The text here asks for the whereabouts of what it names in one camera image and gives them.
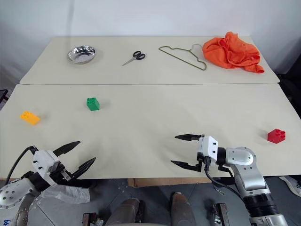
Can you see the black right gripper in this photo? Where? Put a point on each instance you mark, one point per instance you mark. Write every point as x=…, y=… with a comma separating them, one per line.
x=201, y=162

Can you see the crumpled orange cloth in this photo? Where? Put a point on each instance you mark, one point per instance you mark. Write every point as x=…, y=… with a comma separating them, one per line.
x=231, y=53

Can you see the red toy brick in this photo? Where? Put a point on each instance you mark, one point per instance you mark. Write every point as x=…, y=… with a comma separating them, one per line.
x=276, y=136

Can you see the brown cardboard sheet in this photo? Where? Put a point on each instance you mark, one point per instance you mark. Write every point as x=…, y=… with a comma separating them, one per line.
x=164, y=181

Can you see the white sneaker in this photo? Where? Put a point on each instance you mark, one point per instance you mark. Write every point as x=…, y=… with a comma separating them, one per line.
x=291, y=184

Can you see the metal floor bracket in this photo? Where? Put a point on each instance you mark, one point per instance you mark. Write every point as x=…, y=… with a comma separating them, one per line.
x=220, y=214
x=92, y=219

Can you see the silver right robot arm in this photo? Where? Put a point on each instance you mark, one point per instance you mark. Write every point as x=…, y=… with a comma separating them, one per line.
x=251, y=174

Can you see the clear plastic bag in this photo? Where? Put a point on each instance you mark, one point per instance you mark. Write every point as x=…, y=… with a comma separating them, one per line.
x=68, y=194

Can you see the shiny steel bowl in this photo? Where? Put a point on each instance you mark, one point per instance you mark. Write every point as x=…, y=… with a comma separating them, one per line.
x=81, y=54

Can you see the green toy brick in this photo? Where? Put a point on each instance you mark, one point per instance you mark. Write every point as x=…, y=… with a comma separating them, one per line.
x=93, y=104

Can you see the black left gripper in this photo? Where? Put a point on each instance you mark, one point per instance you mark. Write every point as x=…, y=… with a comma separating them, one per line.
x=61, y=175

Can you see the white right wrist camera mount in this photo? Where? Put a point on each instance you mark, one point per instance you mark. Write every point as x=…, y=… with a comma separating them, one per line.
x=208, y=147

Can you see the dark equipment beside table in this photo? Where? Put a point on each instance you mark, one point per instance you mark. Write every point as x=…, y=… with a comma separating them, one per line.
x=291, y=94

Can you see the black object at room edge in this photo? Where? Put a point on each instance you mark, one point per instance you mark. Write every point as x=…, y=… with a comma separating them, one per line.
x=3, y=95

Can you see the yellow toy brick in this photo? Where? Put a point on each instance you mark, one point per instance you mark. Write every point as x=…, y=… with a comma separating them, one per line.
x=30, y=118

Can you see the dark rounded shape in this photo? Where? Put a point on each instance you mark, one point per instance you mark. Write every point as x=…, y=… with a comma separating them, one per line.
x=125, y=213
x=182, y=208

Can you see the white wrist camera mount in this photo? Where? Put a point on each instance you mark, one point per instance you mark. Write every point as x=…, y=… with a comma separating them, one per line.
x=208, y=147
x=43, y=162

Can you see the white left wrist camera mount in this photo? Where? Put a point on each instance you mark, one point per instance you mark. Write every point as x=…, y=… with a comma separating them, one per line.
x=43, y=162

